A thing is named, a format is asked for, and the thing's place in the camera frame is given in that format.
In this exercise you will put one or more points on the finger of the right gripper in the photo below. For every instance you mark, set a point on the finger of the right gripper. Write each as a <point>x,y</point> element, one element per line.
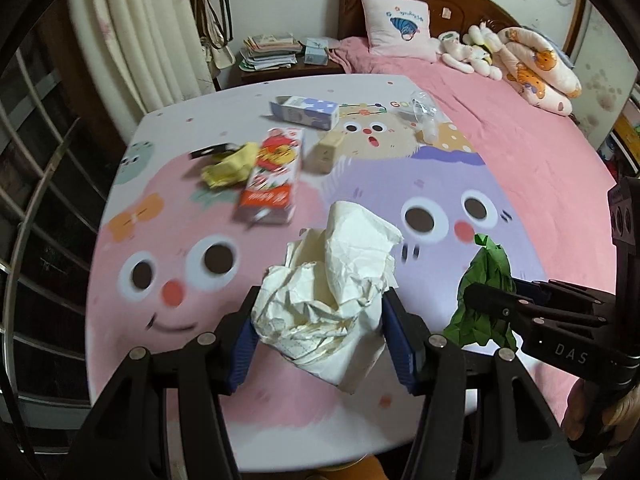
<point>520,309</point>

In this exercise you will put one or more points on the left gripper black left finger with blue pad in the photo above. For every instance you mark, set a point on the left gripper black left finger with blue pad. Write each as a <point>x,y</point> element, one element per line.
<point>160,406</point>

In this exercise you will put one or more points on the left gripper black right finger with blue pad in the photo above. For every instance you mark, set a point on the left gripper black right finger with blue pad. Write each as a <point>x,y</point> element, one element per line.
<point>482,417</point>

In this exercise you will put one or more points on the green paper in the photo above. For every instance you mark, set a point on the green paper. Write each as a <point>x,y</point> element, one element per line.
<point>478,319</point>

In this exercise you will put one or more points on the white paper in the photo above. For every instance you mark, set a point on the white paper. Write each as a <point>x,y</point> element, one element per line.
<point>322,308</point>

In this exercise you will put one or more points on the red strawberry duck carton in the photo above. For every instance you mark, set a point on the red strawberry duck carton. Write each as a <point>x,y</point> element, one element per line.
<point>269,195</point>

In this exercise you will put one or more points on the pink bed sheet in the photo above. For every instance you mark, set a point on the pink bed sheet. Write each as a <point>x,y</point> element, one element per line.
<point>551,174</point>

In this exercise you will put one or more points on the clear plastic wrapper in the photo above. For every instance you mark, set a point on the clear plastic wrapper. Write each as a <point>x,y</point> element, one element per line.
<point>425,112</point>

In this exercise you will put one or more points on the cartoon printed tablecloth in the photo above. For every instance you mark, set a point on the cartoon printed tablecloth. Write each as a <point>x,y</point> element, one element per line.
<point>172,259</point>

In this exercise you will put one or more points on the small beige cardboard box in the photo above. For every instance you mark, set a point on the small beige cardboard box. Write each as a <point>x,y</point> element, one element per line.
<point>326,152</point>

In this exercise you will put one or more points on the crumpled yellow paper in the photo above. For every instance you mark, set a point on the crumpled yellow paper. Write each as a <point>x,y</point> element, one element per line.
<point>233,169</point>

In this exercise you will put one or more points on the white plush toy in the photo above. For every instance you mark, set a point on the white plush toy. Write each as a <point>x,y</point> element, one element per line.
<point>472,53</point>

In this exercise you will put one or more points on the black small box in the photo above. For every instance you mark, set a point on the black small box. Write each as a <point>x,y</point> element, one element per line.
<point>223,149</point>

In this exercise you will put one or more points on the blue white carton box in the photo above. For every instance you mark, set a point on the blue white carton box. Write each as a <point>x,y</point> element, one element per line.
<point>309,112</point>

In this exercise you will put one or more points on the metal window grille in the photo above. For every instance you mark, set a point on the metal window grille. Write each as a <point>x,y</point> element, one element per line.
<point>54,181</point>

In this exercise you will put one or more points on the pink cartoon pillow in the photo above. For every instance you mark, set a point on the pink cartoon pillow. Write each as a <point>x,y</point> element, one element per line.
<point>400,29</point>

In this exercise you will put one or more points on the wooden headboard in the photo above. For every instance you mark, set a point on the wooden headboard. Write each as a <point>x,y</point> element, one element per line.
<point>444,15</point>

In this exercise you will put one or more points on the light blue tissue box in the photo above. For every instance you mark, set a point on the light blue tissue box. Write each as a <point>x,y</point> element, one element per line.
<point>316,51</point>

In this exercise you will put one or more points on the wooden nightstand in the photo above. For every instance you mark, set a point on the wooden nightstand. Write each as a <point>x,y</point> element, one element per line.
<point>242,75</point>

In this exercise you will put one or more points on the stack of books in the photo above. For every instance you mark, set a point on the stack of books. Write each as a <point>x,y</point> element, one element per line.
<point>269,52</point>

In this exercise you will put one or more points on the cream curtain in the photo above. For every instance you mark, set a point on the cream curtain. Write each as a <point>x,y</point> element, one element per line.
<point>142,55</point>

